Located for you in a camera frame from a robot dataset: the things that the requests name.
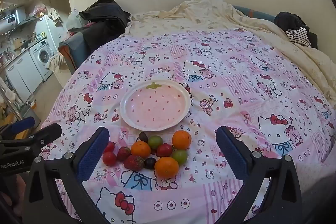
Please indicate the large red strawberry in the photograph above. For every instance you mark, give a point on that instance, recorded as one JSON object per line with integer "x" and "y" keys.
{"x": 134, "y": 162}

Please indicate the red cherry tomato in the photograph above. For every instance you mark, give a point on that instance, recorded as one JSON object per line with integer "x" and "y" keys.
{"x": 109, "y": 158}
{"x": 153, "y": 151}
{"x": 164, "y": 150}
{"x": 110, "y": 146}

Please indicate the white washing machine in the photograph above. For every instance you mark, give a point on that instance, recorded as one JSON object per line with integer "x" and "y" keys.
{"x": 43, "y": 56}

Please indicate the dark purple grape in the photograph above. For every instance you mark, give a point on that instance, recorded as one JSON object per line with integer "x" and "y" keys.
{"x": 143, "y": 136}
{"x": 150, "y": 162}

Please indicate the large orange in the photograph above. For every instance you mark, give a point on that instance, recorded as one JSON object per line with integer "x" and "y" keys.
{"x": 166, "y": 166}

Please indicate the white kitchen cabinet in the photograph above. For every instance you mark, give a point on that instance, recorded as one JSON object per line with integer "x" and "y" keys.
{"x": 22, "y": 73}

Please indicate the cream towel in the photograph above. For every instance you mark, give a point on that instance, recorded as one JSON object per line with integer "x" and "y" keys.
{"x": 55, "y": 62}

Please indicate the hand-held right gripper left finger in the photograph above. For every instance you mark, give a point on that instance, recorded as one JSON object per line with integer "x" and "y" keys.
{"x": 93, "y": 154}

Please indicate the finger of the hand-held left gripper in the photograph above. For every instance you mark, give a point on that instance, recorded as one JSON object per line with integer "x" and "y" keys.
{"x": 21, "y": 124}
{"x": 48, "y": 132}

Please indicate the cream floral quilt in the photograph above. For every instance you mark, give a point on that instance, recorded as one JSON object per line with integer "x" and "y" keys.
{"x": 210, "y": 16}

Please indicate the small orange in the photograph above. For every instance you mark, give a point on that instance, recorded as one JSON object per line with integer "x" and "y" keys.
{"x": 141, "y": 149}
{"x": 181, "y": 139}

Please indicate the green grape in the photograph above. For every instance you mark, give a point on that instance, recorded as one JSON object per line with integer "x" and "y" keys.
{"x": 155, "y": 141}
{"x": 180, "y": 156}

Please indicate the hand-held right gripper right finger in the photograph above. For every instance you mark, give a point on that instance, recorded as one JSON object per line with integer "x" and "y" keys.
{"x": 232, "y": 154}

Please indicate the black jacket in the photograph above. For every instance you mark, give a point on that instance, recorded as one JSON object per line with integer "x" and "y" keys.
{"x": 105, "y": 14}

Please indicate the white refrigerator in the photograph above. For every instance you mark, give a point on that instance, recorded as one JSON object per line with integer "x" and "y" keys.
{"x": 48, "y": 29}

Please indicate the white plastic bag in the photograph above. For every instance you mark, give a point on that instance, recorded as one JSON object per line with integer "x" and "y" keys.
{"x": 74, "y": 18}

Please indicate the pink strawberry-pattern plate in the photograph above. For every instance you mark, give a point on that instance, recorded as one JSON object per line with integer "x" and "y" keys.
{"x": 155, "y": 108}

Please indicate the grey-blue sofa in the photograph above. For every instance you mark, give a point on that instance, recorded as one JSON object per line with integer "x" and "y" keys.
{"x": 76, "y": 53}

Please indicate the silver kitchen appliance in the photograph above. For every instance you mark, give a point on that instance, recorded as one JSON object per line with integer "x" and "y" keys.
{"x": 13, "y": 18}

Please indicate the striped garment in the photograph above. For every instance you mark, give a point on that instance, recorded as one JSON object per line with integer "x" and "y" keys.
{"x": 298, "y": 35}

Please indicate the pink cartoon cat bedsheet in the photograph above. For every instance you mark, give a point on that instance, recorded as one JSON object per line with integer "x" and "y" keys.
{"x": 223, "y": 82}

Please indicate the dark clothes pile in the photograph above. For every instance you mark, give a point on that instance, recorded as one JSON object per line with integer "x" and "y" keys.
{"x": 288, "y": 19}

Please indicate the small red strawberry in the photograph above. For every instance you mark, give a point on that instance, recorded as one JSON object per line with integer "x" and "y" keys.
{"x": 123, "y": 153}

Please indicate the blue headboard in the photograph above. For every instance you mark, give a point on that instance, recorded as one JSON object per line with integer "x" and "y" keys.
{"x": 260, "y": 14}

